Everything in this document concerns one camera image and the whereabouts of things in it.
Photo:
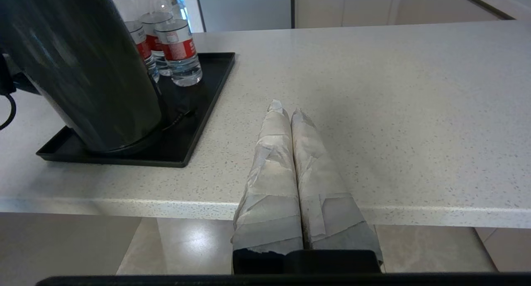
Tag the black rectangular serving tray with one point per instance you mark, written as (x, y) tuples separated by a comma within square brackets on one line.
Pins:
[(199, 91)]

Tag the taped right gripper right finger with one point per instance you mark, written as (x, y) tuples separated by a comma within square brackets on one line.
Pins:
[(323, 195)]

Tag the grey tall refrigerator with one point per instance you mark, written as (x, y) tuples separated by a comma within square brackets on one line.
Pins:
[(244, 8)]

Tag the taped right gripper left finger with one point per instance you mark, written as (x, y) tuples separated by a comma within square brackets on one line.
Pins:
[(271, 186)]

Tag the beige kitchen base cabinets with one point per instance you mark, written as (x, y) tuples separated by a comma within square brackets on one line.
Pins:
[(373, 6)]

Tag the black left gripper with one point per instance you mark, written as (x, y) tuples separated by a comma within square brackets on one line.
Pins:
[(10, 83)]

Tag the black round kettle base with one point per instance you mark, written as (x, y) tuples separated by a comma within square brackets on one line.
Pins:
[(155, 139)]

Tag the water bottle red label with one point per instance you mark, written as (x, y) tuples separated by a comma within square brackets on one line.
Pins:
[(155, 25), (179, 49), (143, 49)]

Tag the black electric kettle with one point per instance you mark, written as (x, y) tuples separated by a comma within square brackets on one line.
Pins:
[(83, 70)]

